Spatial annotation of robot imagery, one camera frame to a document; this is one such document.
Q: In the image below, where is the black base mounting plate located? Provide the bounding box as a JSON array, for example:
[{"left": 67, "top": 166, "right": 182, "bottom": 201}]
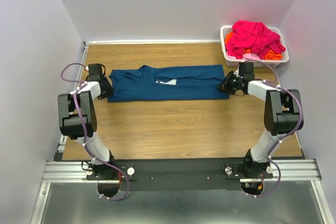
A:
[{"left": 87, "top": 158, "right": 273, "bottom": 192}]

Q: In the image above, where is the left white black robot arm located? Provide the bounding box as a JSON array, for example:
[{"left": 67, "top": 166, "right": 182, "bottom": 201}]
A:
[{"left": 57, "top": 63, "right": 118, "bottom": 180}]

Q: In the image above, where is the aluminium frame rail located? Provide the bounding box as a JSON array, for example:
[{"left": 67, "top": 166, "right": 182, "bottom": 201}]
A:
[{"left": 42, "top": 159, "right": 322, "bottom": 183}]

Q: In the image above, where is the white plastic laundry basket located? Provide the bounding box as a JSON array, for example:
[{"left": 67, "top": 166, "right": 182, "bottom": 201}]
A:
[{"left": 220, "top": 20, "right": 289, "bottom": 67}]

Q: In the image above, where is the pink t-shirt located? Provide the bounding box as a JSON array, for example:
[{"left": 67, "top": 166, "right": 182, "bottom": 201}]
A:
[{"left": 225, "top": 20, "right": 286, "bottom": 58}]

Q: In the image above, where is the light pink garment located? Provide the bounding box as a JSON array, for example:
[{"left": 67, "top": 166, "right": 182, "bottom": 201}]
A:
[{"left": 227, "top": 52, "right": 260, "bottom": 60}]

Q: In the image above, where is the blue t-shirt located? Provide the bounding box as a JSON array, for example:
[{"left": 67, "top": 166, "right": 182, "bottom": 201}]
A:
[{"left": 108, "top": 65, "right": 229, "bottom": 102}]

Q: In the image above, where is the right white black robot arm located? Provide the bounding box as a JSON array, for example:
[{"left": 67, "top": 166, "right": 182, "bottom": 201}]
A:
[{"left": 216, "top": 60, "right": 304, "bottom": 178}]

